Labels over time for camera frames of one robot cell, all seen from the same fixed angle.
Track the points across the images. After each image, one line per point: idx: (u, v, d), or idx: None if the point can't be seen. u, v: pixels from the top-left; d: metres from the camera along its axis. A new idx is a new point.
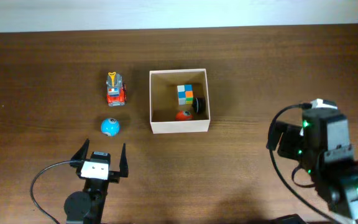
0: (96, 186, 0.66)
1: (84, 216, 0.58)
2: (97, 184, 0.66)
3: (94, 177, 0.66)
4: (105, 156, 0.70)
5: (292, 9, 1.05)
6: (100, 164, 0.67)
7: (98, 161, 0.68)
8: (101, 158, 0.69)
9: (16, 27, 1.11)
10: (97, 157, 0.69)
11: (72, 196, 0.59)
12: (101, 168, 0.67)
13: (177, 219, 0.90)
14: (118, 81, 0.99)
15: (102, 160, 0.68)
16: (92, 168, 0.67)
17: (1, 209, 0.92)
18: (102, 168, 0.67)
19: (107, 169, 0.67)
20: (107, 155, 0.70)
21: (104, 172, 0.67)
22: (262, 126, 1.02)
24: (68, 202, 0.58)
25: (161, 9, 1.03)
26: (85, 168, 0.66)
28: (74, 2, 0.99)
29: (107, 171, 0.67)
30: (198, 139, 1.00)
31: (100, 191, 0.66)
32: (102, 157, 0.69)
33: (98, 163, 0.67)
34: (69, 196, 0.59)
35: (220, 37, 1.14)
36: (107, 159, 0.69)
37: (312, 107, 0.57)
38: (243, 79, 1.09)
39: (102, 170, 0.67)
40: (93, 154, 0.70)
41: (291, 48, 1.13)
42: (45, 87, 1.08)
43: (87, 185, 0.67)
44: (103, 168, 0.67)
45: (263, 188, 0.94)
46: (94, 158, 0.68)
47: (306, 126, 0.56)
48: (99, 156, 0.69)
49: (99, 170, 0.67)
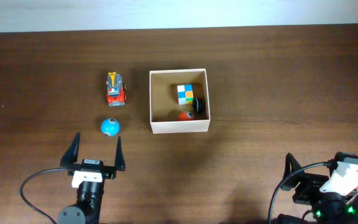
0: (89, 188, 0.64)
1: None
2: (89, 186, 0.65)
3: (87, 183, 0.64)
4: (97, 164, 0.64)
5: (292, 9, 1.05)
6: (92, 173, 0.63)
7: (90, 171, 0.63)
8: (92, 167, 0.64)
9: (17, 27, 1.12)
10: (87, 166, 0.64)
11: (65, 210, 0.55)
12: (94, 177, 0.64)
13: (177, 219, 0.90)
14: (118, 81, 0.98)
15: (94, 170, 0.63)
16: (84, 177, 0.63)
17: (1, 209, 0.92)
18: (95, 177, 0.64)
19: (100, 178, 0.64)
20: (99, 163, 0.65)
21: (97, 180, 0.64)
22: (261, 126, 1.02)
24: (62, 218, 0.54)
25: (161, 9, 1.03)
26: (77, 177, 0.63)
28: (74, 3, 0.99)
29: (100, 178, 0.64)
30: (198, 139, 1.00)
31: (94, 196, 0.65)
32: (94, 164, 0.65)
33: (90, 173, 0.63)
34: (63, 211, 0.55)
35: (220, 37, 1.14)
36: (99, 167, 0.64)
37: (350, 168, 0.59)
38: (243, 79, 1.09)
39: (96, 178, 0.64)
40: (83, 162, 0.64)
41: (291, 48, 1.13)
42: (45, 88, 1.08)
43: (79, 190, 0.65)
44: (96, 177, 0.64)
45: (264, 188, 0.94)
46: (84, 168, 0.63)
47: (350, 210, 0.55)
48: (89, 165, 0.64)
49: (92, 178, 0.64)
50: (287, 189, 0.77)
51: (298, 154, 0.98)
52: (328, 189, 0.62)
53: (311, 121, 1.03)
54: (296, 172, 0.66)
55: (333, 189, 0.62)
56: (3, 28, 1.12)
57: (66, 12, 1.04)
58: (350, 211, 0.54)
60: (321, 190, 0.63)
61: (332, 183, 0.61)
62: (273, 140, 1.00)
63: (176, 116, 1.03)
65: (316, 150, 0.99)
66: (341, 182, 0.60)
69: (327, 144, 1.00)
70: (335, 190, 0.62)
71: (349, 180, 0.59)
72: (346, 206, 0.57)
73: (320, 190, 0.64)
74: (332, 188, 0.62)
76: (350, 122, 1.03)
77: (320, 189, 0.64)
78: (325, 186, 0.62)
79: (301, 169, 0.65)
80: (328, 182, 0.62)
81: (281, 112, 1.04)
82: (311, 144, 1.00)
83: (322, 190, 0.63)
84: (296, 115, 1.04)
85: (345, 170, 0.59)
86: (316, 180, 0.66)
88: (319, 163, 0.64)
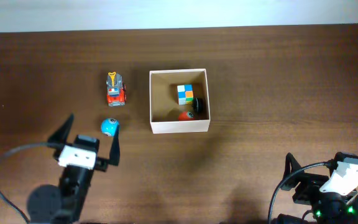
0: (75, 178, 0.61)
1: (55, 214, 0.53)
2: (76, 176, 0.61)
3: (76, 164, 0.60)
4: (92, 144, 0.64)
5: (292, 9, 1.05)
6: (86, 152, 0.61)
7: (83, 150, 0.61)
8: (87, 146, 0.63)
9: (17, 27, 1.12)
10: (81, 145, 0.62)
11: (37, 191, 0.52)
12: (86, 157, 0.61)
13: (177, 219, 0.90)
14: (118, 81, 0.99)
15: (88, 149, 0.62)
16: (76, 156, 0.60)
17: (0, 209, 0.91)
18: (87, 158, 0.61)
19: (92, 159, 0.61)
20: (94, 143, 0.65)
21: (89, 162, 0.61)
22: (261, 126, 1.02)
24: (32, 199, 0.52)
25: (161, 9, 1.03)
26: (66, 155, 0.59)
28: (74, 3, 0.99)
29: (92, 161, 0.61)
30: (198, 140, 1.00)
31: (79, 183, 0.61)
32: (89, 142, 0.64)
33: (82, 151, 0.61)
34: (35, 191, 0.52)
35: (220, 37, 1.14)
36: (94, 145, 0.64)
37: (350, 168, 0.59)
38: (243, 79, 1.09)
39: (88, 159, 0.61)
40: (78, 139, 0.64)
41: (291, 48, 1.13)
42: (45, 88, 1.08)
43: (64, 175, 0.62)
44: (89, 157, 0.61)
45: (264, 188, 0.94)
46: (78, 146, 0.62)
47: (350, 210, 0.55)
48: (84, 144, 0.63)
49: (84, 158, 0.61)
50: (286, 189, 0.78)
51: (298, 154, 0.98)
52: (329, 189, 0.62)
53: (311, 121, 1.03)
54: (296, 172, 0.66)
55: (333, 188, 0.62)
56: (3, 28, 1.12)
57: (66, 12, 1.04)
58: (350, 211, 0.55)
60: (321, 190, 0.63)
61: (332, 183, 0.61)
62: (273, 140, 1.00)
63: (176, 116, 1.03)
65: (316, 150, 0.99)
66: (341, 181, 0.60)
69: (327, 144, 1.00)
70: (335, 190, 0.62)
71: (349, 180, 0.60)
72: (347, 206, 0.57)
73: (319, 190, 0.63)
74: (332, 188, 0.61)
76: (350, 121, 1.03)
77: (320, 189, 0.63)
78: (325, 186, 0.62)
79: (301, 169, 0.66)
80: (328, 182, 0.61)
81: (280, 112, 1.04)
82: (311, 144, 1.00)
83: (322, 190, 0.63)
84: (296, 115, 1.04)
85: (345, 170, 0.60)
86: (317, 180, 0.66)
88: (318, 163, 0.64)
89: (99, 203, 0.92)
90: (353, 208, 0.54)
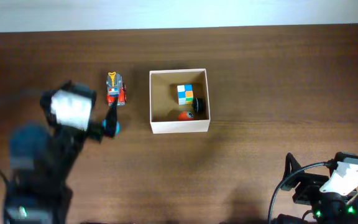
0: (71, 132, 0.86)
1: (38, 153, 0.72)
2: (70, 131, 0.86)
3: (70, 113, 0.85)
4: (89, 96, 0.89)
5: (291, 9, 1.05)
6: (81, 100, 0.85)
7: (79, 98, 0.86)
8: (84, 96, 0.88)
9: (17, 27, 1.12)
10: (79, 96, 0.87)
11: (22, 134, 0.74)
12: (79, 105, 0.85)
13: (177, 219, 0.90)
14: (118, 81, 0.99)
15: (85, 98, 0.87)
16: (71, 104, 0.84)
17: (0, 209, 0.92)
18: (81, 106, 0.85)
19: (87, 106, 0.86)
20: (91, 95, 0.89)
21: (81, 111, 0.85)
22: (261, 126, 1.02)
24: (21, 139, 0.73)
25: (161, 9, 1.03)
26: (63, 102, 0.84)
28: (74, 3, 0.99)
29: (84, 110, 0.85)
30: (198, 140, 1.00)
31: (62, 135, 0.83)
32: (85, 93, 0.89)
33: (79, 99, 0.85)
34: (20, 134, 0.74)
35: (221, 37, 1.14)
36: (89, 98, 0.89)
37: (350, 168, 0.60)
38: (243, 79, 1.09)
39: (81, 107, 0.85)
40: (75, 89, 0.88)
41: (291, 48, 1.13)
42: (45, 88, 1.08)
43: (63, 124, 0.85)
44: (82, 105, 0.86)
45: (264, 188, 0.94)
46: (76, 96, 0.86)
47: (350, 210, 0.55)
48: (83, 95, 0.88)
49: (79, 106, 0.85)
50: (286, 189, 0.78)
51: (298, 154, 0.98)
52: (329, 188, 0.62)
53: (311, 121, 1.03)
54: (295, 172, 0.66)
55: (332, 188, 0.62)
56: (3, 28, 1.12)
57: (66, 12, 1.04)
58: (350, 211, 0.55)
60: (321, 190, 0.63)
61: (332, 183, 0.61)
62: (273, 140, 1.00)
63: (176, 116, 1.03)
65: (316, 150, 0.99)
66: (341, 181, 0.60)
69: (327, 144, 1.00)
70: (335, 190, 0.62)
71: (348, 180, 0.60)
72: (347, 206, 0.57)
73: (319, 190, 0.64)
74: (332, 188, 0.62)
76: (350, 121, 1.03)
77: (320, 189, 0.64)
78: (325, 185, 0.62)
79: (301, 170, 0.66)
80: (328, 182, 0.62)
81: (280, 112, 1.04)
82: (311, 144, 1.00)
83: (322, 190, 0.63)
84: (296, 115, 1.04)
85: (345, 170, 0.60)
86: (316, 180, 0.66)
88: (319, 163, 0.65)
89: (99, 203, 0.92)
90: (353, 208, 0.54)
